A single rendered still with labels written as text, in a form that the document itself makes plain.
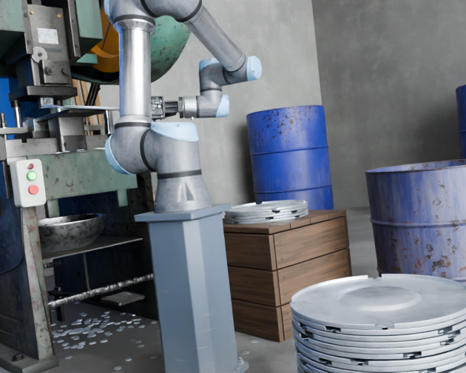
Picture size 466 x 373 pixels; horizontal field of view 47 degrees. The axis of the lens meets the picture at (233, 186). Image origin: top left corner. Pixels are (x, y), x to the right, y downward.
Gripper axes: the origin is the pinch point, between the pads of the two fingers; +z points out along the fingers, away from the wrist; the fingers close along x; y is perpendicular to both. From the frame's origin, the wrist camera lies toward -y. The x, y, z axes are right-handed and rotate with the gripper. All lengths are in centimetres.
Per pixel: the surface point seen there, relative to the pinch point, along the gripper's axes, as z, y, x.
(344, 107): -174, -295, -26
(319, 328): -36, 106, 44
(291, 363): -45, 42, 74
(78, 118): 15.8, -8.4, 1.4
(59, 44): 22.3, -16.6, -26.2
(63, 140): 20.5, -4.4, 8.8
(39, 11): 27.7, -12.9, -36.8
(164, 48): -14.9, -23.9, -25.3
